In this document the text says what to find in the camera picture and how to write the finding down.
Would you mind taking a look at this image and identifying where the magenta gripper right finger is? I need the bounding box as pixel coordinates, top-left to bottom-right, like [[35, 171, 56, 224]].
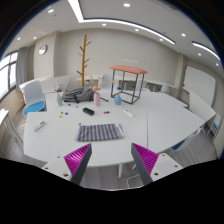
[[131, 143, 159, 185]]

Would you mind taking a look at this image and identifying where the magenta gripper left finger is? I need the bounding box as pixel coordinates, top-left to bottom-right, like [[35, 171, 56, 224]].
[[64, 144, 92, 185]]

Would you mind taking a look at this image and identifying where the grey striped towel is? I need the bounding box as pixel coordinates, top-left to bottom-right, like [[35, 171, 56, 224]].
[[76, 124, 124, 142]]

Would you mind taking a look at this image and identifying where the white power strip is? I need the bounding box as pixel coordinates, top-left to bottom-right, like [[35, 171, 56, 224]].
[[123, 109, 135, 117]]

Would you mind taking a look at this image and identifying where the white remote control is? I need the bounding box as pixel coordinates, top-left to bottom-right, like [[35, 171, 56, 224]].
[[33, 121, 46, 132]]

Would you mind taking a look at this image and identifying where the black rectangular box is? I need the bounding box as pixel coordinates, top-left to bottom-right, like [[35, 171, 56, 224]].
[[83, 107, 95, 116]]

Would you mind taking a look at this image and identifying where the green small bottle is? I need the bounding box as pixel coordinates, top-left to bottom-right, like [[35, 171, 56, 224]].
[[57, 94, 63, 106]]

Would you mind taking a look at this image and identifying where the grey backpack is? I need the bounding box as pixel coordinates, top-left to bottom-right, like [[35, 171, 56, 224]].
[[62, 86, 94, 103]]

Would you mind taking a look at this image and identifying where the white chair right side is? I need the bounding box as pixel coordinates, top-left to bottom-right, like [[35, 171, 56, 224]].
[[169, 128, 204, 161]]

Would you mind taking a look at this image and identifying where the pink vase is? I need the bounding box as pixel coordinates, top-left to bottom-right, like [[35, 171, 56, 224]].
[[94, 93, 100, 106]]

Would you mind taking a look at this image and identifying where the white chair blue seat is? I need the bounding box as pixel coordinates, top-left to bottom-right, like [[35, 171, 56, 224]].
[[23, 81, 46, 116]]

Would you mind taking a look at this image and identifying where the whiteboard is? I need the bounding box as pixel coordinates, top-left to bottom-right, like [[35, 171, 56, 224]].
[[183, 66, 216, 105]]

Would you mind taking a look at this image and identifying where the grey curtain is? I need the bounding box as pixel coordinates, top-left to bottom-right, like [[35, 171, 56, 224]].
[[16, 47, 27, 91]]

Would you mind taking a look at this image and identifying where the wooden coat rack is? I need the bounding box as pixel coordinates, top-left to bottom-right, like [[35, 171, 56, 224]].
[[77, 34, 91, 87]]

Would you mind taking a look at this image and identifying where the orange top metal frame stand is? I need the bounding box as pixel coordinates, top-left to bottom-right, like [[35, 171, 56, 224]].
[[110, 65, 147, 105]]

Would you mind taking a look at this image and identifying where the round wall clock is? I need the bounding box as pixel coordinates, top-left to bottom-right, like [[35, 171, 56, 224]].
[[38, 45, 47, 55]]

